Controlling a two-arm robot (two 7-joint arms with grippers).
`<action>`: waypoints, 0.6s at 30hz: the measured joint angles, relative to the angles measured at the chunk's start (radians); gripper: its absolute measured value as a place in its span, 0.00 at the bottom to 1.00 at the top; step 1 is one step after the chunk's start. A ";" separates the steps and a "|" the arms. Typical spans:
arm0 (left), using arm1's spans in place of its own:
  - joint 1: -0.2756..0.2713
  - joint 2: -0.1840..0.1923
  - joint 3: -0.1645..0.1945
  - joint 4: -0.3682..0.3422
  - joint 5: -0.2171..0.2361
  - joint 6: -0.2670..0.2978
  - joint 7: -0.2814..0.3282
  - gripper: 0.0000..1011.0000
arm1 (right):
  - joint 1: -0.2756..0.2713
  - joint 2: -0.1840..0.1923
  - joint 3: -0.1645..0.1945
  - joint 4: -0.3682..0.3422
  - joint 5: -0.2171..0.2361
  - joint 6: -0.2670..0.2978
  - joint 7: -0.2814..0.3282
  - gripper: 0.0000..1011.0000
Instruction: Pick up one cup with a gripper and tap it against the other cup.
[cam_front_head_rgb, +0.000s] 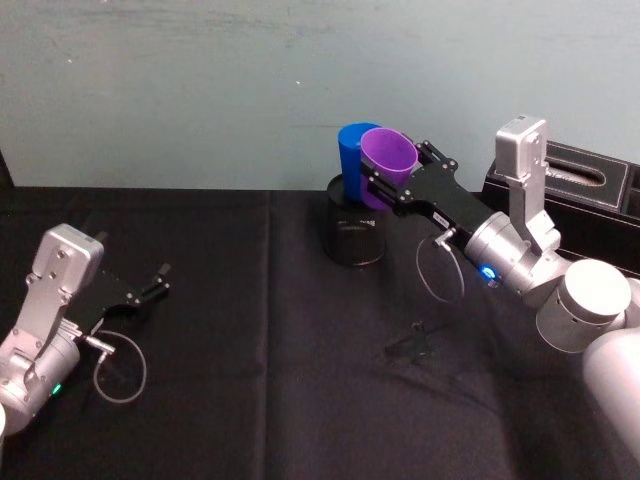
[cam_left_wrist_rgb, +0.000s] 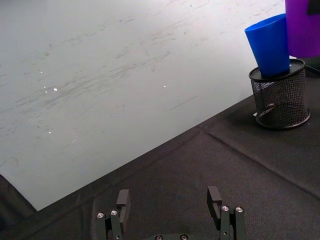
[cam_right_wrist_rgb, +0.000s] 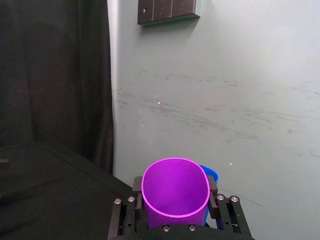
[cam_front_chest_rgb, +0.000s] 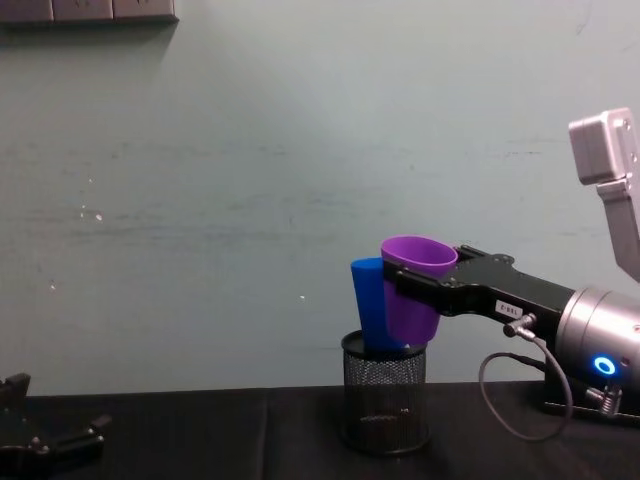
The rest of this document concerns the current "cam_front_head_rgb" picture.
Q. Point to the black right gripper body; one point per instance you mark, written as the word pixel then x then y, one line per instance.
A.
pixel 445 197

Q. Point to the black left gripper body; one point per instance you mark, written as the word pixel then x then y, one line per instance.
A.
pixel 112 297

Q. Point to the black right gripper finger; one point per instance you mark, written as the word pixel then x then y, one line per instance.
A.
pixel 440 157
pixel 387 187

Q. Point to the purple plastic cup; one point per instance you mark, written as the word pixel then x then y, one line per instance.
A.
pixel 387 155

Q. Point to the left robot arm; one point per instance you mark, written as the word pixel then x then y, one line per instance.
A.
pixel 47 310

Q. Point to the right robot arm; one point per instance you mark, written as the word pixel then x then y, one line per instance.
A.
pixel 580 300

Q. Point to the blue plastic cup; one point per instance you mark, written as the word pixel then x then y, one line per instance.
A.
pixel 350 160

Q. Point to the black plastic cup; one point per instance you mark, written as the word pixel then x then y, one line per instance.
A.
pixel 355 237

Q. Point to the black table cloth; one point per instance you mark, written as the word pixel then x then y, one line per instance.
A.
pixel 240 360

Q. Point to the black leather tissue box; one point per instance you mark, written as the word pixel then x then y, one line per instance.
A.
pixel 585 190

